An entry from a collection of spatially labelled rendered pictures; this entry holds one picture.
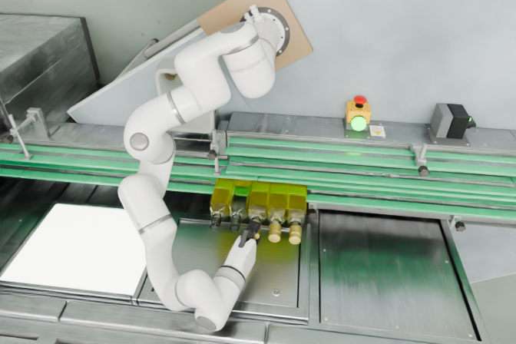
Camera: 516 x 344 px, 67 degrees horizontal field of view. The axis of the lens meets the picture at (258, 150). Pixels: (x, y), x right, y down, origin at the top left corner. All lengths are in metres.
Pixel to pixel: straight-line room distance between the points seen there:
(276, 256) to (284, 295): 0.13
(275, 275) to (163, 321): 0.33
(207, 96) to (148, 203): 0.28
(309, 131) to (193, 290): 0.61
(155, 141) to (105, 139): 0.57
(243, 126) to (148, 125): 0.44
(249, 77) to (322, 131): 0.43
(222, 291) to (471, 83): 0.94
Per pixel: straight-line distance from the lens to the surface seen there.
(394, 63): 1.27
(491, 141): 1.39
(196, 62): 0.88
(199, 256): 1.25
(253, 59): 0.89
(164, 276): 1.01
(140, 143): 0.90
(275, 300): 1.15
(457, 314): 1.29
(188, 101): 0.91
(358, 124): 1.24
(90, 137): 1.50
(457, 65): 1.32
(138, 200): 0.93
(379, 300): 1.24
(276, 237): 1.11
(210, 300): 0.93
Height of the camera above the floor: 1.89
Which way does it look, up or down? 53 degrees down
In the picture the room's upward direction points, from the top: 169 degrees counter-clockwise
